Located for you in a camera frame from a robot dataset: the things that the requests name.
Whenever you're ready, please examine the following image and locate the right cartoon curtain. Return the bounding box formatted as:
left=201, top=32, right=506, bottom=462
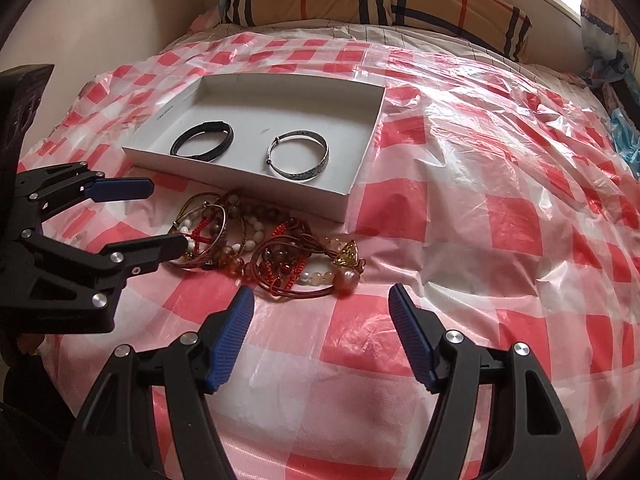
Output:
left=580, top=0, right=639, bottom=103

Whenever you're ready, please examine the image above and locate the silver patterned bangle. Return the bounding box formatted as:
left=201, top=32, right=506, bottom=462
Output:
left=266, top=130, right=330, bottom=182

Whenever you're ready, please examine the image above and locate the white shallow cardboard box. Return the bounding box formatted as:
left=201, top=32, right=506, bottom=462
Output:
left=122, top=73, right=385, bottom=222

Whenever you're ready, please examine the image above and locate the brown wooden bead bracelet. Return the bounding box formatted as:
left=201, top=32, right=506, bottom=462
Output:
left=249, top=231, right=342, bottom=302

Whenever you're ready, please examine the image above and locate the pale round bead bracelet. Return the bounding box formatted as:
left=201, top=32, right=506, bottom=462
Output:
left=219, top=201, right=269, bottom=273

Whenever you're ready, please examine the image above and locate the thin silver bangle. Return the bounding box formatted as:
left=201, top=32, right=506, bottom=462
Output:
left=169, top=204, right=228, bottom=269

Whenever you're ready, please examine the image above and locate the black braided leather bracelet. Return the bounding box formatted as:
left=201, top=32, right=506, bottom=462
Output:
left=169, top=120, right=234, bottom=164

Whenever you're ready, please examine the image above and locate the orange stone pendant charm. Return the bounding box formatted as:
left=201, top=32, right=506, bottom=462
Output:
left=331, top=240, right=367, bottom=296

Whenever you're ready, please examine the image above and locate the red cord beaded bracelet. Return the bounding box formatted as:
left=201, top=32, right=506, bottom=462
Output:
left=182, top=209, right=222, bottom=261

